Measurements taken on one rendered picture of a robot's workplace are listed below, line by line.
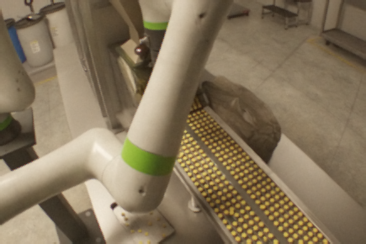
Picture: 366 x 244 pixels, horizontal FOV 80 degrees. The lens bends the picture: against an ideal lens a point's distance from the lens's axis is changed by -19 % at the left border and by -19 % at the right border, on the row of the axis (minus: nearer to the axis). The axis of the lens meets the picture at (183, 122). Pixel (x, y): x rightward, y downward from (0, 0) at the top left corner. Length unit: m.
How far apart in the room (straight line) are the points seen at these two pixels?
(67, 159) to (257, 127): 0.56
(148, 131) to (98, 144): 0.19
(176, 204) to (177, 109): 0.43
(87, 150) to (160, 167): 0.21
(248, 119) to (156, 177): 0.42
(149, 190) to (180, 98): 0.19
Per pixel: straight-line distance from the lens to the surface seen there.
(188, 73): 0.47
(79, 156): 0.64
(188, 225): 0.81
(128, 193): 0.55
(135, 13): 0.73
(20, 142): 1.08
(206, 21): 0.46
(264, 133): 0.84
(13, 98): 0.92
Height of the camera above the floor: 1.52
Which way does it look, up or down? 41 degrees down
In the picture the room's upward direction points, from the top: 4 degrees counter-clockwise
